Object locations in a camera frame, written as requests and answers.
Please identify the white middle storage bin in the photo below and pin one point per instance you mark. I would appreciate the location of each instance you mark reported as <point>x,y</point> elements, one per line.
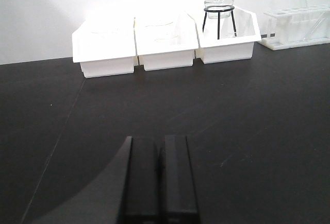
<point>165,41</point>

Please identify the clear glass flask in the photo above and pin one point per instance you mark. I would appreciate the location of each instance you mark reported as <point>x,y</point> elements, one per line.
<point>218,4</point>

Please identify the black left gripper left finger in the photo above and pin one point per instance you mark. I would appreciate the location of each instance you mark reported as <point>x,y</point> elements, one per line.
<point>141,192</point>

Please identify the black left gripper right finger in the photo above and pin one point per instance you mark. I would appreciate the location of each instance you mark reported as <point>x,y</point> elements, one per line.
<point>178,202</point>

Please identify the black wire tripod stand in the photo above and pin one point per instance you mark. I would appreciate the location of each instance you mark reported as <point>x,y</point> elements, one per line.
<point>218,10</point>

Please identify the white test tube rack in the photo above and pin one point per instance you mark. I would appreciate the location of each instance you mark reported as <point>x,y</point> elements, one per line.
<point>287,27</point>

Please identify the clear glass rod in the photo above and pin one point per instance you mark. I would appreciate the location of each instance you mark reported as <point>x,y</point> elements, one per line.
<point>315,26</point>

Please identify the white right storage bin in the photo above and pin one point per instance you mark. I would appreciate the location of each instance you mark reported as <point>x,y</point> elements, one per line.
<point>229,39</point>

